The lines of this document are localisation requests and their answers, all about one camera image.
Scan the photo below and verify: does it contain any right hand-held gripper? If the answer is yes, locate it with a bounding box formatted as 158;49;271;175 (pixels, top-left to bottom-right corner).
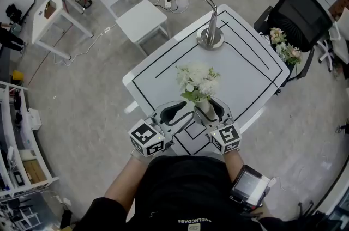
194;96;243;155

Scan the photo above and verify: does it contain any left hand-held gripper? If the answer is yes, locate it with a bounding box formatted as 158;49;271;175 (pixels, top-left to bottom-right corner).
128;100;196;157

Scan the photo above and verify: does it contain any white vase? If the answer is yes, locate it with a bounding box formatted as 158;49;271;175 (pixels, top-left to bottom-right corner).
195;99;219;122

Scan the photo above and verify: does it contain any white flowers bunch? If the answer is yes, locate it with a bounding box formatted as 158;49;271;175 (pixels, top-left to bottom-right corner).
176;62;221;103

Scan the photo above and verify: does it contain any person's right forearm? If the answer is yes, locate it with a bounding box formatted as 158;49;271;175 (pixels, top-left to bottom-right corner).
223;152;245;184

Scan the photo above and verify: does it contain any person's left forearm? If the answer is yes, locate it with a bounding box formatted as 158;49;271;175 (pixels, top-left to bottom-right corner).
103;155;149;203

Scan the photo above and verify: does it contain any silver desk lamp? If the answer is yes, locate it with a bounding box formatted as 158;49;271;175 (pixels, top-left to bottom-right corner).
169;0;225;51

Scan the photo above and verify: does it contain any person's black shirt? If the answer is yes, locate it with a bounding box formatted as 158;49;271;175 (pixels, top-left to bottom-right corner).
72;155;273;231

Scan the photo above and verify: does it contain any black wrist-mounted screen device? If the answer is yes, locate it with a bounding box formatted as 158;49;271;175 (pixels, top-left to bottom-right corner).
228;164;271;210

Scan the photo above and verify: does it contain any pink and white flower bouquet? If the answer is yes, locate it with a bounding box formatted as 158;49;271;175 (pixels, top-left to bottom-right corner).
269;27;287;45
275;42;302;66

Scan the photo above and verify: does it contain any white wooden chair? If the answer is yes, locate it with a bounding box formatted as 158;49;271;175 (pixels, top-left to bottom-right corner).
94;0;169;58

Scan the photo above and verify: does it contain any black mesh office chair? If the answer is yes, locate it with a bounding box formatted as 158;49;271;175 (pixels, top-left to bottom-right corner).
253;0;333;81

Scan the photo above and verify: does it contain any white box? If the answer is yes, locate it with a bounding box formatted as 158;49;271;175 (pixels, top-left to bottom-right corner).
26;107;43;131

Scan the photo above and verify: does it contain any white office chair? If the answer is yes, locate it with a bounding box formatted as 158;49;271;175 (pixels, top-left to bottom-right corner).
316;6;349;74

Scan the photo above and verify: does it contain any white storage shelf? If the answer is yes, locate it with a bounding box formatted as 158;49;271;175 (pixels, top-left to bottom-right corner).
0;81;59;198

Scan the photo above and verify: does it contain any small white side table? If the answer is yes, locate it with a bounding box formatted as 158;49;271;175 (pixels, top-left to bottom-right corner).
32;0;94;60

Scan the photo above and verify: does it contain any brown cardboard box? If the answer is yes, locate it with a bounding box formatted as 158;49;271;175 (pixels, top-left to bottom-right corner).
43;0;57;20

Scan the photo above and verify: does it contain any black backpack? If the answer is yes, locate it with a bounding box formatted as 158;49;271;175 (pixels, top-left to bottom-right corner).
5;3;23;22

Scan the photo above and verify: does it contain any white floor cable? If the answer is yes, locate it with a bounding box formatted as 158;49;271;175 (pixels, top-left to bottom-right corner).
53;25;111;67

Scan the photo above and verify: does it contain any black wire waste bin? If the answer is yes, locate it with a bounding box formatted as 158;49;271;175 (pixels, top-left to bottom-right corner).
75;0;93;9

